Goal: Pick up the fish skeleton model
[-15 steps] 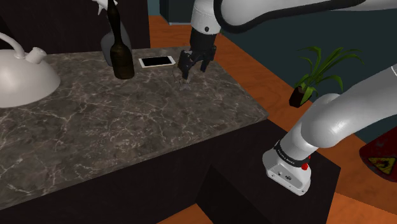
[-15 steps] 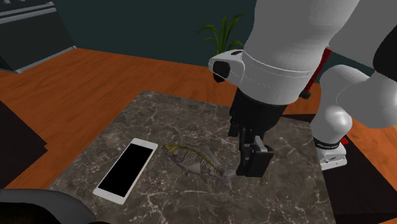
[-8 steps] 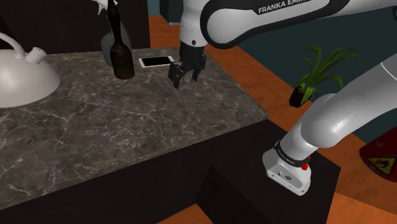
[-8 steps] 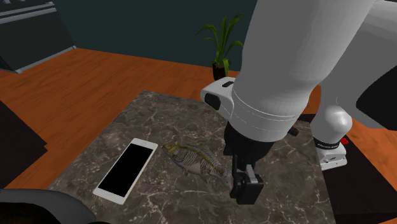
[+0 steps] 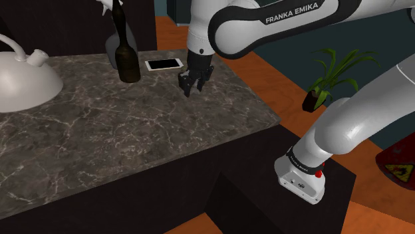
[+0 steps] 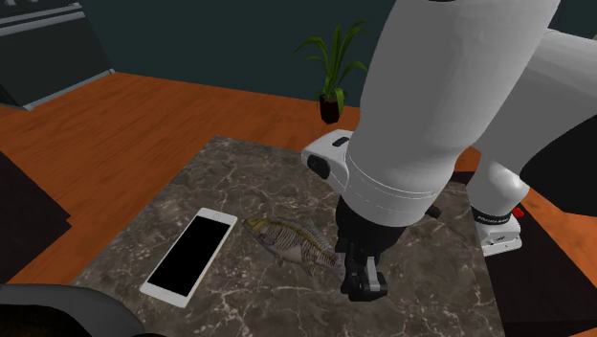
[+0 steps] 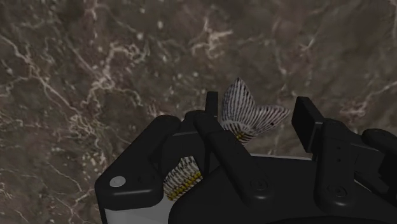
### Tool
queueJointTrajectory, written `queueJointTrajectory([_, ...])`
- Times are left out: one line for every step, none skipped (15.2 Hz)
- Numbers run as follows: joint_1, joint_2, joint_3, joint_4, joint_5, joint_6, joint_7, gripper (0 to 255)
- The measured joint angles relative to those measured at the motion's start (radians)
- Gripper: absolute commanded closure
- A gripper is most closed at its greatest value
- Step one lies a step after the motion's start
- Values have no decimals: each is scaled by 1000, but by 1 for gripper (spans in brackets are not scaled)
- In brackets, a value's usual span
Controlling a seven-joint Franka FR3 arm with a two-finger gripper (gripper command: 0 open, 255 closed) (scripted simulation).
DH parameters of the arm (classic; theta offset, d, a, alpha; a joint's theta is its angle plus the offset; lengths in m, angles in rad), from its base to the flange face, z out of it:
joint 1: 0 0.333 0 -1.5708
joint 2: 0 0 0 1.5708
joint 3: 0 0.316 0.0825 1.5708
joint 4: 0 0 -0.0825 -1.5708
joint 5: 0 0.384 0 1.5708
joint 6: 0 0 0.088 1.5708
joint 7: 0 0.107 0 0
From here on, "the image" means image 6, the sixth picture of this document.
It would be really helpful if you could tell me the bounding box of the dark robot stand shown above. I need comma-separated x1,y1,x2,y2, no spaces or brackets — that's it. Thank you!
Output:
448,170,597,337

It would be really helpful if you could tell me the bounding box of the brown marble top table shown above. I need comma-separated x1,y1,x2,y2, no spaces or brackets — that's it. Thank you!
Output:
69,135,508,337

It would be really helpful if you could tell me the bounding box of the green potted plant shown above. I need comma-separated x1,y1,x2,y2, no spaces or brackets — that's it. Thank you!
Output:
295,20,370,125

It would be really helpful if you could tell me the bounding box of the white smartphone black screen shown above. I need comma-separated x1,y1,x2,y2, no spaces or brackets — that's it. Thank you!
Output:
139,207,239,309

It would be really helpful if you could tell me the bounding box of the dark brown furniture block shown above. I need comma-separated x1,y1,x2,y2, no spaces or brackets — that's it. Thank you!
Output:
0,150,73,286

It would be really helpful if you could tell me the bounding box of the striped grey yellow fish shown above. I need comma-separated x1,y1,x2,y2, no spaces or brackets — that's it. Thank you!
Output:
241,215,344,278

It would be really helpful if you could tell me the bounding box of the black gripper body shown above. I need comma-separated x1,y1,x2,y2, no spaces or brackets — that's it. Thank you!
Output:
335,195,406,258

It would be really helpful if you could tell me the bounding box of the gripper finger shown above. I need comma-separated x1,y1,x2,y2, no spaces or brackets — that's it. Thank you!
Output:
341,241,370,303
365,253,389,300

